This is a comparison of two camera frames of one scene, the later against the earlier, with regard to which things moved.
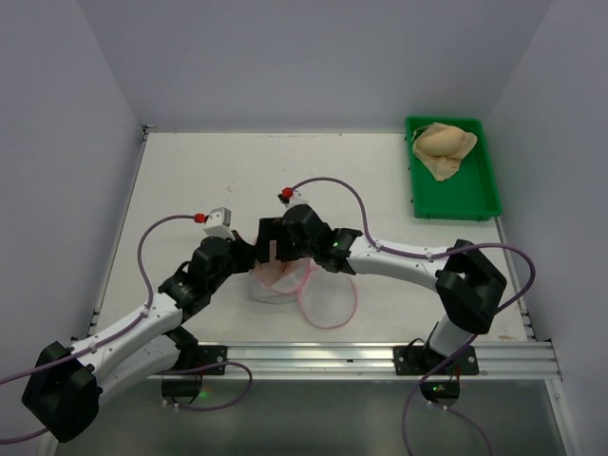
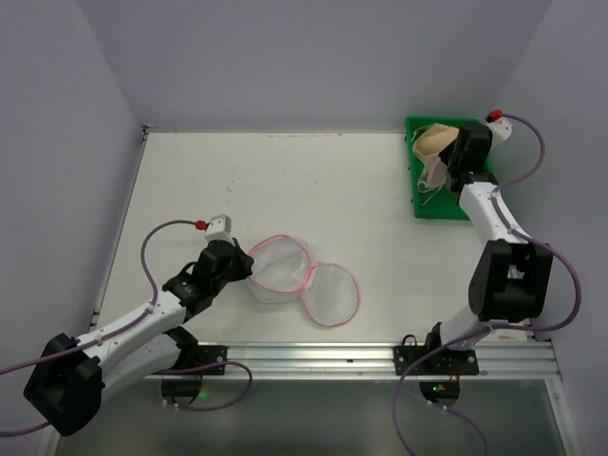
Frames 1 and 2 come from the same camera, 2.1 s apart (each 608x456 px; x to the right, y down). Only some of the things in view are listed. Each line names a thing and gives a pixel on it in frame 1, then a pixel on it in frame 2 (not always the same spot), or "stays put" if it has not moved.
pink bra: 273,271 → 435,175
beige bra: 442,147 stays put
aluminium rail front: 502,360 stays put
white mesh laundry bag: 327,298 stays put
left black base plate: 212,354 stays put
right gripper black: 283,240 → 453,159
